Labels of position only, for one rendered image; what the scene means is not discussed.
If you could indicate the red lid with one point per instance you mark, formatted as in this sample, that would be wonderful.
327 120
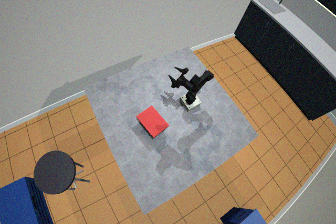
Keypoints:
152 121

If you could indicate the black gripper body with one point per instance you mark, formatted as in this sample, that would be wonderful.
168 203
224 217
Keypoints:
184 71

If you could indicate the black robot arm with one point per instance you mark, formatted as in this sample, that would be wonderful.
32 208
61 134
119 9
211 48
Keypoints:
194 85

